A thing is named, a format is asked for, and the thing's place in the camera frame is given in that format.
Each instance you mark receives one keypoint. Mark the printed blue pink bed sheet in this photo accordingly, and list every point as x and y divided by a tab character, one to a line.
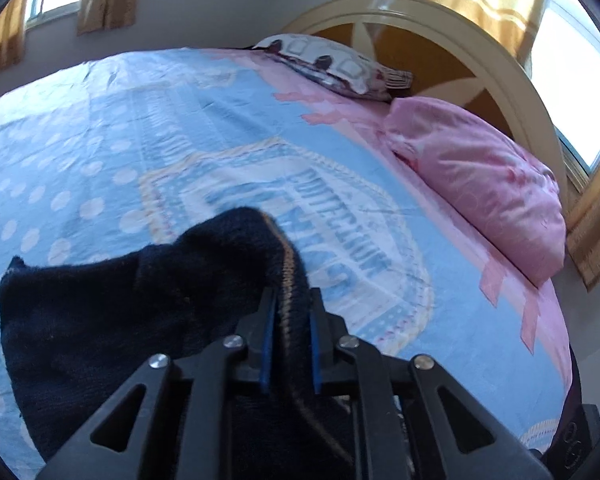
180	135

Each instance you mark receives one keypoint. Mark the pink pillow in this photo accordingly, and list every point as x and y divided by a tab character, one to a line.
480	180

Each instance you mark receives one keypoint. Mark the navy striped knit sweater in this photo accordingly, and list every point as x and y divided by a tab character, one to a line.
130	310

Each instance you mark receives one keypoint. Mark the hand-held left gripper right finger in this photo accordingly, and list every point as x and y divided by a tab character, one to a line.
316	355

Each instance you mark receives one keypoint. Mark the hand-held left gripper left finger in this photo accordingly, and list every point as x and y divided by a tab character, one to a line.
266	355

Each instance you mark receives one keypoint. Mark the cream and orange headboard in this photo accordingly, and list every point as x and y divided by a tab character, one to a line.
500	70

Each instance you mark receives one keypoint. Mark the patterned white maroon pillow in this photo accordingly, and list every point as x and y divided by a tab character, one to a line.
330	62

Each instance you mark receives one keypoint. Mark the large bedside window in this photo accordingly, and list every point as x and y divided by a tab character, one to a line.
580	80

